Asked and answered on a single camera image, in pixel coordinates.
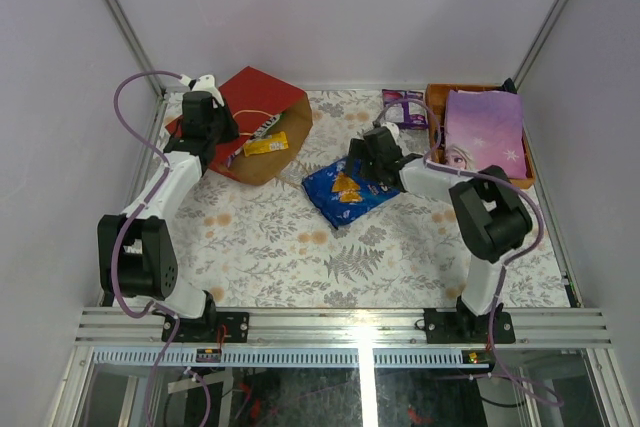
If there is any blue chips bag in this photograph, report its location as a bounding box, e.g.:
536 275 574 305
301 157 399 229

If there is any purple snack packet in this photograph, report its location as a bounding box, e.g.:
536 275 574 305
382 89 428 130

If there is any red brown paper bag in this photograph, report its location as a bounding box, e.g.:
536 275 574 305
164 67 313 186

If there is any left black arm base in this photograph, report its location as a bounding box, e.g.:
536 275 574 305
173 292 250 345

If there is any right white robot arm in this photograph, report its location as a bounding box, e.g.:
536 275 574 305
345 125 533 346

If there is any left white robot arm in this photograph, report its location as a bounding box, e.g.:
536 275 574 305
97 90 239 342

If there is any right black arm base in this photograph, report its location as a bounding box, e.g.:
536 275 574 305
414 298 516 345

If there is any yellow candy bar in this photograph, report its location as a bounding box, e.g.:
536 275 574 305
242 132 289 157

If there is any purple Frozen cloth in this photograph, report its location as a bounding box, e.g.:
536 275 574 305
444 90 527 179

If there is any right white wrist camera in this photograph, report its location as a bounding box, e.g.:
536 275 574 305
378 122 400 142

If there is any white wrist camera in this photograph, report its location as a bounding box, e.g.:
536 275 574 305
378 122 400 142
179 74 225 108

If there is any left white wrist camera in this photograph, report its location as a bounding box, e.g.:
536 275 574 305
179 74 225 108

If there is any aluminium front rail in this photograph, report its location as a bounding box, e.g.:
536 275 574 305
74 307 613 349

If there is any grey slotted cable duct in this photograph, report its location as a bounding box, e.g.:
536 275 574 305
94 347 492 369

